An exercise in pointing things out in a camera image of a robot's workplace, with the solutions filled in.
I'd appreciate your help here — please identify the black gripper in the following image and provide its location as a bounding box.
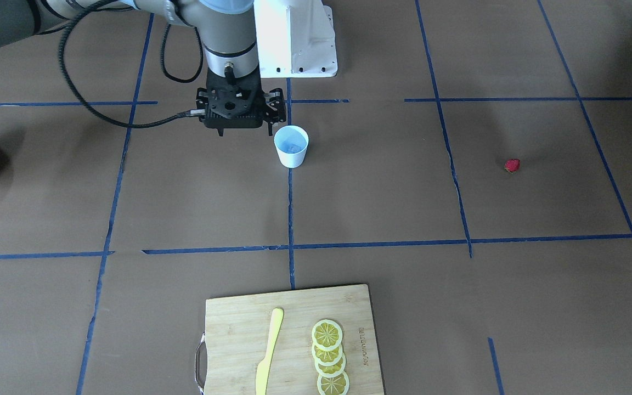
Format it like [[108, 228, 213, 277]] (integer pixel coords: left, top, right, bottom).
[[196, 88, 286, 137]]

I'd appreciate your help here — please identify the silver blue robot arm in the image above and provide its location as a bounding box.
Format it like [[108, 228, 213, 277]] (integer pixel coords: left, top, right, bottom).
[[0, 1, 287, 136]]

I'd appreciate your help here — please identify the light blue cup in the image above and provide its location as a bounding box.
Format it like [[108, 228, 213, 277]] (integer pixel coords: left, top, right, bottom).
[[274, 125, 309, 168]]

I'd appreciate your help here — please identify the wooden cutting board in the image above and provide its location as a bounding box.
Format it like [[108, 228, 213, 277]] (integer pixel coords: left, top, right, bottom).
[[195, 284, 385, 394]]

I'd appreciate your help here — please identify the lemon slice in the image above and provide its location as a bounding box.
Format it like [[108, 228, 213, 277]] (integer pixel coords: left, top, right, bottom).
[[311, 343, 344, 366], [314, 356, 347, 378], [311, 319, 343, 352], [317, 371, 349, 395]]

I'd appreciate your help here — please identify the yellow plastic knife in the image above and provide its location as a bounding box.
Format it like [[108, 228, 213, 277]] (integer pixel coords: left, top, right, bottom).
[[254, 308, 284, 394]]

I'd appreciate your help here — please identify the red strawberry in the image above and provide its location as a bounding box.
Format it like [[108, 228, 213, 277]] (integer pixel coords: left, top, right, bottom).
[[504, 159, 521, 173]]

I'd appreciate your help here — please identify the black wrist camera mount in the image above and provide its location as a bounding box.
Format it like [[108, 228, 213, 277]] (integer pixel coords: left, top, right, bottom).
[[202, 71, 265, 135]]

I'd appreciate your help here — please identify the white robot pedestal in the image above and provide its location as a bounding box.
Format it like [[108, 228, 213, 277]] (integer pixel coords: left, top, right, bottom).
[[253, 1, 338, 78]]

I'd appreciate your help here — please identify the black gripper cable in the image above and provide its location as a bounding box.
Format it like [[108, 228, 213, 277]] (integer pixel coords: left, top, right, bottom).
[[58, 0, 207, 130]]

